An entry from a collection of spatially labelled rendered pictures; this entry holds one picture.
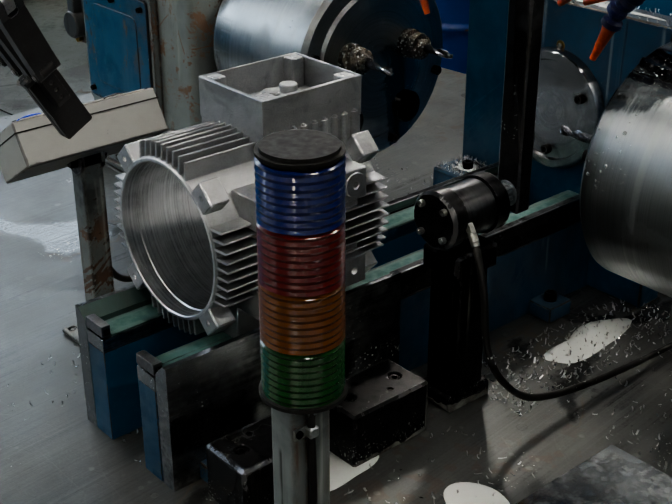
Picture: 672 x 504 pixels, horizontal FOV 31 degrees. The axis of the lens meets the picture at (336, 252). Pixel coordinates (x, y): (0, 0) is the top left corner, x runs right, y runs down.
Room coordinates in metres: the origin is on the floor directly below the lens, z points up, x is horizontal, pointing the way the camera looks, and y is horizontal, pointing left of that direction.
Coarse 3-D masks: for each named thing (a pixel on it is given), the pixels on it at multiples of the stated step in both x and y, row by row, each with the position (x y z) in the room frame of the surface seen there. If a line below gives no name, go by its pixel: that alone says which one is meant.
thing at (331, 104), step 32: (256, 64) 1.13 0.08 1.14; (288, 64) 1.15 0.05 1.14; (320, 64) 1.13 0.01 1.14; (224, 96) 1.06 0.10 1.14; (256, 96) 1.03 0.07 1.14; (288, 96) 1.04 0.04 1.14; (320, 96) 1.06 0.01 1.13; (352, 96) 1.09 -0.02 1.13; (256, 128) 1.02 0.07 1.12; (288, 128) 1.04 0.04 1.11; (320, 128) 1.06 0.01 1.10; (352, 128) 1.08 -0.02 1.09
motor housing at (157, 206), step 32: (192, 128) 1.05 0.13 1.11; (224, 128) 1.05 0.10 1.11; (160, 160) 1.00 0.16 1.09; (192, 160) 0.98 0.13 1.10; (224, 160) 1.00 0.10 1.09; (128, 192) 1.06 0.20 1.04; (160, 192) 1.09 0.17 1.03; (128, 224) 1.06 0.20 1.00; (160, 224) 1.08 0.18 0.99; (192, 224) 1.10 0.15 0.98; (224, 224) 0.96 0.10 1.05; (352, 224) 1.03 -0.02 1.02; (384, 224) 1.06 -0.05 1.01; (160, 256) 1.06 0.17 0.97; (192, 256) 1.08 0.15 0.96; (224, 256) 0.95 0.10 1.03; (256, 256) 0.96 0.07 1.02; (160, 288) 1.03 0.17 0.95; (192, 288) 1.04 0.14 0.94; (224, 288) 0.94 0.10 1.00; (256, 288) 0.96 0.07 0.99; (192, 320) 0.98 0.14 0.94
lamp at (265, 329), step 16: (272, 304) 0.70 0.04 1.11; (288, 304) 0.70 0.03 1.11; (304, 304) 0.69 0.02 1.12; (320, 304) 0.70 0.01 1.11; (336, 304) 0.71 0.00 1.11; (272, 320) 0.70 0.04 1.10; (288, 320) 0.69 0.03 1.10; (304, 320) 0.69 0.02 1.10; (320, 320) 0.70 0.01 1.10; (336, 320) 0.71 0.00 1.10; (272, 336) 0.70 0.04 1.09; (288, 336) 0.70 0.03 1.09; (304, 336) 0.69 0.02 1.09; (320, 336) 0.70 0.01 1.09; (336, 336) 0.71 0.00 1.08; (288, 352) 0.70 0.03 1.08; (304, 352) 0.69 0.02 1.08; (320, 352) 0.70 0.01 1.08
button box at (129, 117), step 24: (120, 96) 1.22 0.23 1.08; (144, 96) 1.23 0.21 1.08; (24, 120) 1.14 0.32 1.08; (48, 120) 1.16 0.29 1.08; (96, 120) 1.19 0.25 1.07; (120, 120) 1.20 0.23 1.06; (144, 120) 1.22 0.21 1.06; (0, 144) 1.16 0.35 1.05; (24, 144) 1.13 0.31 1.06; (48, 144) 1.14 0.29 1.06; (72, 144) 1.15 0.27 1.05; (96, 144) 1.17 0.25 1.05; (120, 144) 1.19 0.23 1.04; (0, 168) 1.16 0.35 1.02; (24, 168) 1.12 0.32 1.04; (48, 168) 1.16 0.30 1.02
